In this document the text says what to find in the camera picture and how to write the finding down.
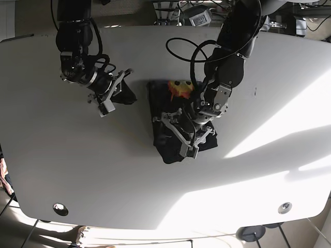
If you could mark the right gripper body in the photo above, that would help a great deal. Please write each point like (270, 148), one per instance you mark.
(103, 84)

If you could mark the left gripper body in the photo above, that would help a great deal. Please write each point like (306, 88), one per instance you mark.
(171, 130)

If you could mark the black T-shirt with print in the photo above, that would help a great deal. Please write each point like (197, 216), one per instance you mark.
(154, 97)

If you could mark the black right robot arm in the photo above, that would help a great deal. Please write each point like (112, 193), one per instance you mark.
(81, 54)

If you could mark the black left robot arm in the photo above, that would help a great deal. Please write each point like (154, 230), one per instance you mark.
(220, 63)

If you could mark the round black stand base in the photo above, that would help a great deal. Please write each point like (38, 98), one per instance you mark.
(250, 233)

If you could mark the grey socket box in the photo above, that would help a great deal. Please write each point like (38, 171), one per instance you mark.
(198, 16)

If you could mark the right table grommet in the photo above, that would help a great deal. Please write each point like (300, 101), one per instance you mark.
(285, 208)

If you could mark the table grommet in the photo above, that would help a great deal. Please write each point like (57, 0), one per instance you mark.
(60, 209)
(285, 208)

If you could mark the left table grommet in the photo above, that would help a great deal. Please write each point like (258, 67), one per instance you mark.
(60, 209)

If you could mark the grey power adapter box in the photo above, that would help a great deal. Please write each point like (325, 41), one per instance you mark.
(300, 27)

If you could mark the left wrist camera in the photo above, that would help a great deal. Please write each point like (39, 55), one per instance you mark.
(187, 151)

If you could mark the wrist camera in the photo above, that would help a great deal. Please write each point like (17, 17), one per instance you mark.
(105, 108)
(187, 151)

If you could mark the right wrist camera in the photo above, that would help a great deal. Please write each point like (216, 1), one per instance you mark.
(105, 108)

